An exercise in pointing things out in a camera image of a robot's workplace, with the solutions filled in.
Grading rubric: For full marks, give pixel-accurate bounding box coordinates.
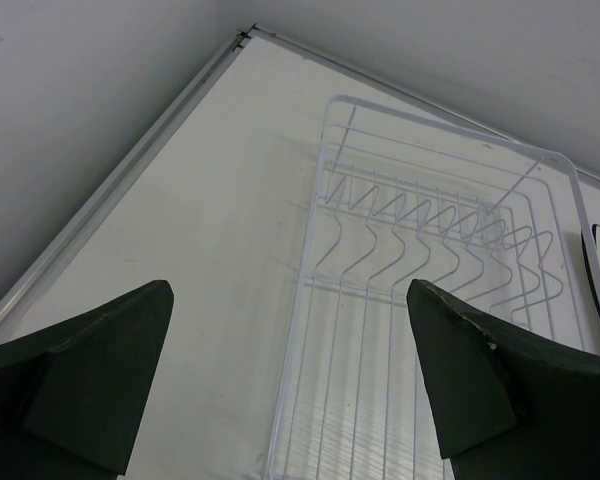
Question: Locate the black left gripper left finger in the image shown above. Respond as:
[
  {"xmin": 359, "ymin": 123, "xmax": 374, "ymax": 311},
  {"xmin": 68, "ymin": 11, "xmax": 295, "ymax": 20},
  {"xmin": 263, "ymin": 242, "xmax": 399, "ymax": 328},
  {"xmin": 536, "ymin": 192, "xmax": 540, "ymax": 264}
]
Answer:
[{"xmin": 0, "ymin": 280, "xmax": 174, "ymax": 479}]

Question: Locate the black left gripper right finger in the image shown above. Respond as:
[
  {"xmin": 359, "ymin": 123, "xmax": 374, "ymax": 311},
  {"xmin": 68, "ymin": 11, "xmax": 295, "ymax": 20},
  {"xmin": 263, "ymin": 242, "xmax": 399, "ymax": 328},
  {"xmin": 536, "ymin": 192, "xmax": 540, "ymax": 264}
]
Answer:
[{"xmin": 406, "ymin": 279, "xmax": 600, "ymax": 479}]

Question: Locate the aluminium table frame rail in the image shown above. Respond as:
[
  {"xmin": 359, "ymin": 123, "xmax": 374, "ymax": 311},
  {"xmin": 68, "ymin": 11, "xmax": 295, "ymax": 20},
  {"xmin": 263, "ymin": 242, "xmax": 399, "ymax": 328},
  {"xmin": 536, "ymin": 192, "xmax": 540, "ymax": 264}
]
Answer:
[{"xmin": 0, "ymin": 31, "xmax": 600, "ymax": 351}]

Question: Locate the clear wire dish rack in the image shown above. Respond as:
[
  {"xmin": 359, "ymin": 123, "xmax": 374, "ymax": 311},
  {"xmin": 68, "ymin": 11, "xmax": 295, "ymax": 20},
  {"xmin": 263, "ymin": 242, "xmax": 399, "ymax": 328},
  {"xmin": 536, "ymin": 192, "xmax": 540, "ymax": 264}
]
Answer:
[{"xmin": 263, "ymin": 93, "xmax": 600, "ymax": 480}]

